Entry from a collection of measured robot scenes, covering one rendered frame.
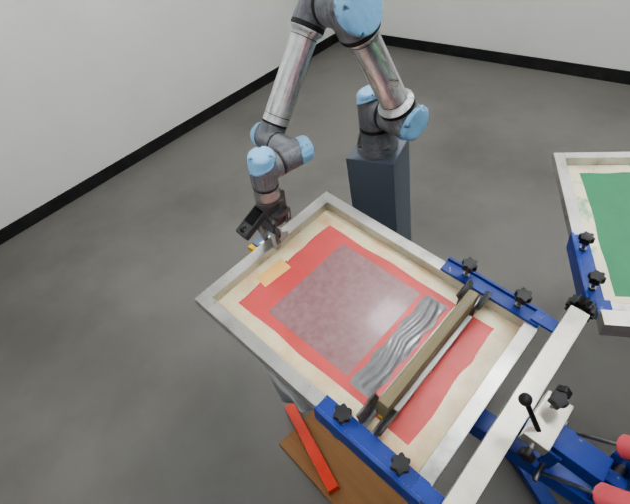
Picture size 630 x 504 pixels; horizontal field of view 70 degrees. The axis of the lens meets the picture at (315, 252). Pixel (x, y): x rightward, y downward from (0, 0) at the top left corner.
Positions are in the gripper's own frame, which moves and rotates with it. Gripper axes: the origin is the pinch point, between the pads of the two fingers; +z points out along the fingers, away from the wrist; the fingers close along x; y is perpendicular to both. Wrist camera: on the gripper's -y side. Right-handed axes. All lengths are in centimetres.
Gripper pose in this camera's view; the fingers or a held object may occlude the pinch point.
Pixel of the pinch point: (270, 244)
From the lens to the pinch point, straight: 144.0
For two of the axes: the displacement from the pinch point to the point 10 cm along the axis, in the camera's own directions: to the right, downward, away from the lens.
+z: 0.4, 6.2, 7.8
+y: 6.7, -6.0, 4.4
